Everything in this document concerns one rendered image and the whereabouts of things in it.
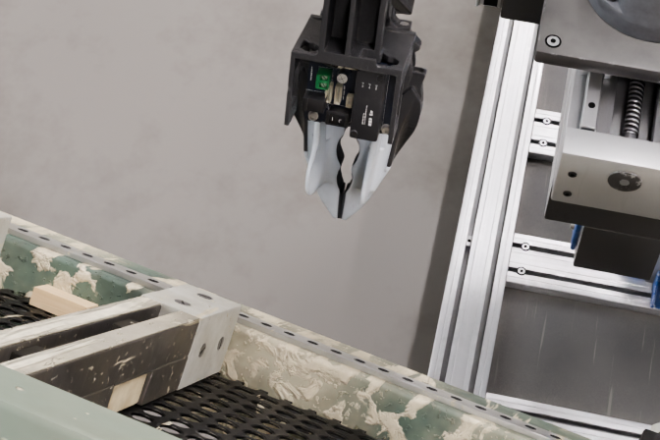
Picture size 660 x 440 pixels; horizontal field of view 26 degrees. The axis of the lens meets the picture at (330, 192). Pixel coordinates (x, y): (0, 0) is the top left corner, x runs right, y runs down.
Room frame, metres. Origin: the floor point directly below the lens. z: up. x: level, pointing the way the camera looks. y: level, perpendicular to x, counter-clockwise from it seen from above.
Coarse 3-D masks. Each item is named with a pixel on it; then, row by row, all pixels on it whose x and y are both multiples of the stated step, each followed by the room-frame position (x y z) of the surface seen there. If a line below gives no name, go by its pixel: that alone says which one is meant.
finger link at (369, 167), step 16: (368, 144) 0.55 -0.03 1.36; (384, 144) 0.55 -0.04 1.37; (368, 160) 0.53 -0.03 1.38; (384, 160) 0.55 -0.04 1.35; (352, 176) 0.54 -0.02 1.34; (368, 176) 0.52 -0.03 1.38; (384, 176) 0.54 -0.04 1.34; (352, 192) 0.54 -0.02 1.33; (368, 192) 0.52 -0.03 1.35; (352, 208) 0.53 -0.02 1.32
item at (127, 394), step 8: (144, 376) 0.51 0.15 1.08; (120, 384) 0.48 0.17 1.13; (128, 384) 0.49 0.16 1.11; (136, 384) 0.50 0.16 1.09; (120, 392) 0.48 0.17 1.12; (128, 392) 0.49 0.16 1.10; (136, 392) 0.50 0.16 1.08; (112, 400) 0.47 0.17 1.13; (120, 400) 0.48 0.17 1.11; (128, 400) 0.49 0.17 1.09; (136, 400) 0.50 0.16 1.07; (112, 408) 0.47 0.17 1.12; (120, 408) 0.48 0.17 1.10
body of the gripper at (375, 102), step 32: (352, 0) 0.56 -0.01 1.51; (384, 0) 0.57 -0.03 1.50; (320, 32) 0.55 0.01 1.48; (352, 32) 0.55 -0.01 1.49; (384, 32) 0.58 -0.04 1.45; (320, 64) 0.55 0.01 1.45; (352, 64) 0.54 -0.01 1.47; (384, 64) 0.55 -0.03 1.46; (288, 96) 0.54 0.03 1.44; (320, 96) 0.54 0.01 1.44; (352, 96) 0.54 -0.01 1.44; (384, 96) 0.54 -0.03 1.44; (352, 128) 0.52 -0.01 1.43; (384, 128) 0.53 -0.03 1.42
